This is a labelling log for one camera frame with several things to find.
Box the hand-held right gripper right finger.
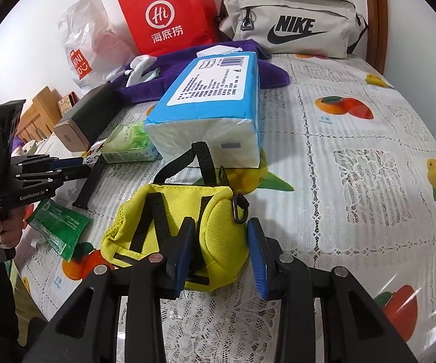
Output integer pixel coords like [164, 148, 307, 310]
[246, 217, 427, 363]

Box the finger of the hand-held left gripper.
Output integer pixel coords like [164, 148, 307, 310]
[57, 165, 91, 187]
[49, 158, 87, 172]

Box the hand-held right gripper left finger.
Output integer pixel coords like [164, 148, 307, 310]
[21, 217, 198, 363]

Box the black strap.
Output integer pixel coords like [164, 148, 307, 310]
[72, 157, 107, 209]

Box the yellow pouch bag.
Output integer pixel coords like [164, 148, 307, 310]
[101, 142, 251, 292]

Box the green wet wipes packet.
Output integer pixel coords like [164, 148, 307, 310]
[27, 198, 92, 262]

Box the small green tissue pack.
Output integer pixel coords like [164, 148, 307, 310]
[97, 121, 162, 164]

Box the white glove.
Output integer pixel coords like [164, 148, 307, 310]
[131, 55, 159, 70]
[124, 66, 147, 86]

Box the person's left hand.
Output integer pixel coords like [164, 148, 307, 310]
[0, 206, 28, 261]

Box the dark tea box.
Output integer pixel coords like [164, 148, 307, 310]
[53, 81, 122, 150]

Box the illustrated book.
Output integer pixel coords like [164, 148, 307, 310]
[58, 91, 80, 116]

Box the wooden headboard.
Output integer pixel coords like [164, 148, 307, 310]
[15, 87, 65, 144]

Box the purple towel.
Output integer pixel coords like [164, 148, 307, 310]
[116, 40, 291, 104]

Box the white plastic shopping bag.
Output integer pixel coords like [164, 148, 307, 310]
[57, 0, 135, 91]

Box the fruit print tablecloth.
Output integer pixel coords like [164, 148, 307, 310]
[14, 51, 436, 363]

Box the blue tissue pack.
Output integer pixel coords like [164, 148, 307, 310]
[143, 43, 262, 169]

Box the red paper bag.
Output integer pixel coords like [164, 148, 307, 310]
[117, 0, 220, 55]

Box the grey waist bag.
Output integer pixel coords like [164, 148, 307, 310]
[215, 0, 368, 59]

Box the brown wooden door frame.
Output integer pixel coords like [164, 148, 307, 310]
[362, 0, 389, 76]

